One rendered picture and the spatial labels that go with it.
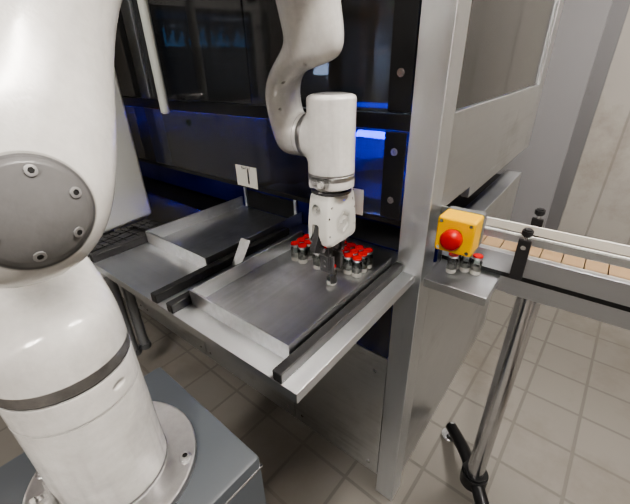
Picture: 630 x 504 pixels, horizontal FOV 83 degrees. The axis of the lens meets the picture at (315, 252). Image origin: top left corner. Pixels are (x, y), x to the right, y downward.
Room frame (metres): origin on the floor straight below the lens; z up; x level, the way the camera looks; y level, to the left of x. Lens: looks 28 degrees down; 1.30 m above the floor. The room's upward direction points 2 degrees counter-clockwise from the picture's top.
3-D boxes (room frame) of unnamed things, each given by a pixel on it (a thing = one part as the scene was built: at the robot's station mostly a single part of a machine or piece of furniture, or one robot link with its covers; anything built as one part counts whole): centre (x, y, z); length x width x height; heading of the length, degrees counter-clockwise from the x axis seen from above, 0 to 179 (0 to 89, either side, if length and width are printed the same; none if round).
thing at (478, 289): (0.67, -0.33, 0.87); 0.14 x 0.13 x 0.02; 141
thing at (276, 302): (0.63, 0.04, 0.90); 0.34 x 0.26 x 0.04; 141
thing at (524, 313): (0.67, -0.49, 0.46); 0.09 x 0.09 x 0.77; 51
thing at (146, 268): (0.76, 0.15, 0.87); 0.70 x 0.48 x 0.02; 51
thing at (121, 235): (0.98, 0.64, 0.82); 0.40 x 0.14 x 0.02; 149
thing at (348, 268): (0.72, -0.03, 0.91); 0.18 x 0.02 x 0.05; 51
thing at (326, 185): (0.64, -0.03, 1.11); 0.09 x 0.08 x 0.03; 141
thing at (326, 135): (0.65, -0.03, 1.19); 0.09 x 0.08 x 0.13; 53
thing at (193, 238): (0.92, 0.24, 0.90); 0.34 x 0.26 x 0.04; 141
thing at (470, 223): (0.65, -0.29, 1.00); 0.08 x 0.07 x 0.07; 141
